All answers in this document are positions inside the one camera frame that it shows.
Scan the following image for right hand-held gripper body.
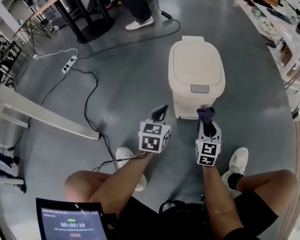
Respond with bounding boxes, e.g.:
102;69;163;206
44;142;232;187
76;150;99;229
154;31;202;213
195;120;222;168

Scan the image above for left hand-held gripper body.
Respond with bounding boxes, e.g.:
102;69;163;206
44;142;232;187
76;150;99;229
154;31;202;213
138;108;172;155

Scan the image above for purple cloth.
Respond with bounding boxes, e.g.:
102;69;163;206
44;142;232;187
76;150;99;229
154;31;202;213
196;106;216;133

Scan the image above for beige pedal trash bin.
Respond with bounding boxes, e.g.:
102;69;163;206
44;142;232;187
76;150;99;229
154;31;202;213
168;35;226;120

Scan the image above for person's left forearm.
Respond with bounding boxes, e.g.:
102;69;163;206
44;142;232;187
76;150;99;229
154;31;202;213
88;151;155;219

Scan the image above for person's right forearm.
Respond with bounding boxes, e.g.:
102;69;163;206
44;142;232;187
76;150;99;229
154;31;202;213
202;165;245;240

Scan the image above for person's left white sneaker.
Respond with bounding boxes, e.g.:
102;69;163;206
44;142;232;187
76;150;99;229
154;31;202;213
115;146;148;192

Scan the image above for person's white sneaker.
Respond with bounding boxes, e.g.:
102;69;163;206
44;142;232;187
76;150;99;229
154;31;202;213
115;146;148;192
221;147;250;192

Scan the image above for person's right white sneaker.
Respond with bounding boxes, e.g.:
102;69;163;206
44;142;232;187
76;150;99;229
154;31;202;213
221;147;250;192

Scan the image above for person's right leg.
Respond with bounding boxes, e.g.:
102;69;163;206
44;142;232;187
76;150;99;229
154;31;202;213
227;168;299;217

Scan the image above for person's leg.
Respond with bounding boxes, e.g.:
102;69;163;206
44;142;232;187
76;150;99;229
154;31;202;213
227;168;299;217
64;170;111;205

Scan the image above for person's black shorts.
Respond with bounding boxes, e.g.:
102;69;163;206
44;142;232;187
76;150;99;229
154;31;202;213
99;191;280;240

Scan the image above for person's left leg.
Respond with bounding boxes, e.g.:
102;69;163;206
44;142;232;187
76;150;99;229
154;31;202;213
64;170;111;205

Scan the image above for white power strip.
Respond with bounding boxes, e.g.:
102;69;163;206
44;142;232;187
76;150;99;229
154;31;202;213
61;55;78;74

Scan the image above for round wooden table black legs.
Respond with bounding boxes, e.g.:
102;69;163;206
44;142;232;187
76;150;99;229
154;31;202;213
31;0;116;44

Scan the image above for white desk with brown top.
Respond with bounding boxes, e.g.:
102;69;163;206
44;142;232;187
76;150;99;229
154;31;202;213
0;71;101;145

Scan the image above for black tablet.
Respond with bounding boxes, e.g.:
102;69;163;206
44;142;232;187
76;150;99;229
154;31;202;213
35;197;108;240

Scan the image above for black keyboard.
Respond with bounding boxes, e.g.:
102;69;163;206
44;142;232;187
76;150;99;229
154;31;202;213
266;8;294;24

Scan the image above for white shelving unit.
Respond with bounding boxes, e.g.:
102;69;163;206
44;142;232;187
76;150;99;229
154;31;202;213
219;0;300;90

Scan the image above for plastic-wrapped machine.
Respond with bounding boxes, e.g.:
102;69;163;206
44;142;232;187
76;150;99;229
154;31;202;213
32;0;71;31

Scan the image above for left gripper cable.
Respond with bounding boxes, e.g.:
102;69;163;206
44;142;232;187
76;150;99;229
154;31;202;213
92;153;147;172

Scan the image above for black floor cable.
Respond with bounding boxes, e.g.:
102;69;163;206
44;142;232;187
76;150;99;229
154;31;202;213
41;67;118;165

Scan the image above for black adapter cable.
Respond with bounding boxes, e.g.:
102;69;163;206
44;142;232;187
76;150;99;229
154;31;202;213
77;0;181;60

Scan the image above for white power cable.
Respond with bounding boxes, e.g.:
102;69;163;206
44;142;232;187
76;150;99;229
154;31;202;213
32;48;79;60

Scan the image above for wire-legged side table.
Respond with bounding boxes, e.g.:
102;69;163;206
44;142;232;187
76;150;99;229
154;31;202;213
13;13;52;54

